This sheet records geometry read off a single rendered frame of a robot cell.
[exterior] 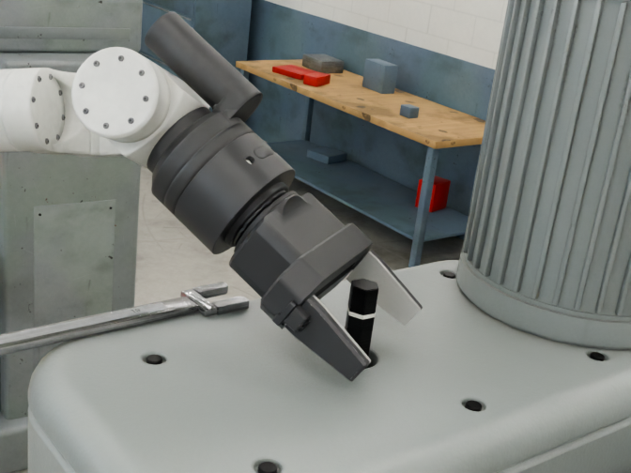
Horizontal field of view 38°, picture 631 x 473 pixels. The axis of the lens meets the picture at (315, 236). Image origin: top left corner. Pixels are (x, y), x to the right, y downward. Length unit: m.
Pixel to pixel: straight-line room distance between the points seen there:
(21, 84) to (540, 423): 0.46
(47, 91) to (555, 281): 0.43
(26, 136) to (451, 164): 5.85
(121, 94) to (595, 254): 0.38
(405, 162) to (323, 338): 6.23
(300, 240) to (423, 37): 6.05
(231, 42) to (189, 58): 7.43
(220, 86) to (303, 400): 0.24
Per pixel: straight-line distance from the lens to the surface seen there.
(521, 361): 0.74
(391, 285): 0.72
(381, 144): 7.03
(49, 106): 0.76
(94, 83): 0.68
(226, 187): 0.66
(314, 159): 7.05
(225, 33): 8.08
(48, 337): 0.68
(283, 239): 0.64
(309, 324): 0.63
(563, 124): 0.73
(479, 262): 0.81
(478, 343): 0.75
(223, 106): 0.69
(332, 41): 7.44
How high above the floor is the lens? 2.22
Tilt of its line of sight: 21 degrees down
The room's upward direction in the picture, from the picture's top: 7 degrees clockwise
